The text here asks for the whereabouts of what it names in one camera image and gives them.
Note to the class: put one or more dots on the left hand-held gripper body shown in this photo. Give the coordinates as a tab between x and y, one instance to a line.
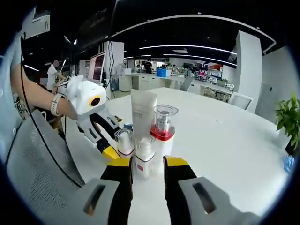
86	98

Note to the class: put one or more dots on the small white skincare bottle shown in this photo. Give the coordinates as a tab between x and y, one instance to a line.
124	143
145	159

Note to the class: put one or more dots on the grey mesh office chair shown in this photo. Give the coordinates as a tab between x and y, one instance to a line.
35	164

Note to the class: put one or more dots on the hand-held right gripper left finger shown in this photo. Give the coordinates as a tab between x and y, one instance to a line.
119	182

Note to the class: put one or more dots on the person's left hand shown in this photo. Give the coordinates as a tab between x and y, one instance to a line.
73	89

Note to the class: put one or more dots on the large skincare bottle red collar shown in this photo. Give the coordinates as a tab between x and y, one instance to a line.
164	138

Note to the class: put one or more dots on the white mesh office chair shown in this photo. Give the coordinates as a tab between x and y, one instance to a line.
241	100

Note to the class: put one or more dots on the grey swivel chair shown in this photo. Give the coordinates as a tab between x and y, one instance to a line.
187	84

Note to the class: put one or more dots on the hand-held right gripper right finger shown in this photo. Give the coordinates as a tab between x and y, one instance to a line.
178	182

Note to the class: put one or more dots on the green potted plant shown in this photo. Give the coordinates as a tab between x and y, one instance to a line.
289	117

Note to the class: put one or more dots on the blue crumpled glove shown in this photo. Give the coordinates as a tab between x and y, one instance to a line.
288	164

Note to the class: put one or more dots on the white skincare tube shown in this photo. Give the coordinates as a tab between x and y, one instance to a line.
143	105

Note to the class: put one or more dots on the blue storage box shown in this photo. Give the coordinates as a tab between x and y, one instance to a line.
164	72

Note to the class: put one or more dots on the white wrist watch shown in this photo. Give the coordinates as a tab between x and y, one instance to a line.
57	104

